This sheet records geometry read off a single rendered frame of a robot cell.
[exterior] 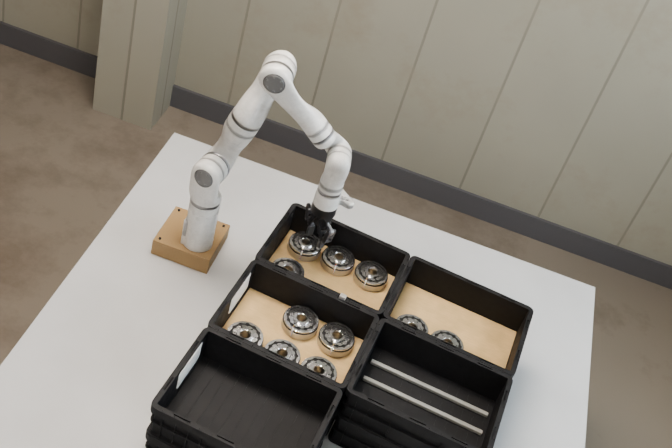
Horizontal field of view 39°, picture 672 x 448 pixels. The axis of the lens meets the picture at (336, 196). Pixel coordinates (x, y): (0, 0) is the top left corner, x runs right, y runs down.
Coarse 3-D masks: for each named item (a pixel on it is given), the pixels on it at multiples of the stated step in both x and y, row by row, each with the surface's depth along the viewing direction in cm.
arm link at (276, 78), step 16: (272, 64) 246; (272, 80) 247; (288, 80) 247; (272, 96) 251; (288, 96) 250; (288, 112) 254; (304, 112) 253; (320, 112) 259; (304, 128) 258; (320, 128) 257
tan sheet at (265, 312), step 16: (240, 304) 270; (256, 304) 271; (272, 304) 273; (240, 320) 265; (256, 320) 266; (272, 320) 268; (320, 320) 272; (272, 336) 263; (288, 336) 265; (304, 352) 262; (320, 352) 263; (352, 352) 266; (336, 368) 260
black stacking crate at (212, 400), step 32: (224, 352) 249; (192, 384) 245; (224, 384) 247; (256, 384) 250; (288, 384) 247; (192, 416) 237; (224, 416) 240; (256, 416) 242; (288, 416) 244; (320, 416) 247
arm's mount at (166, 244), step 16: (176, 208) 305; (176, 224) 299; (224, 224) 304; (160, 240) 291; (176, 240) 293; (224, 240) 304; (160, 256) 294; (176, 256) 292; (192, 256) 290; (208, 256) 291
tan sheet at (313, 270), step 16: (288, 240) 295; (272, 256) 287; (288, 256) 289; (320, 256) 293; (304, 272) 286; (320, 272) 287; (352, 272) 291; (336, 288) 284; (352, 288) 285; (384, 288) 289; (368, 304) 282
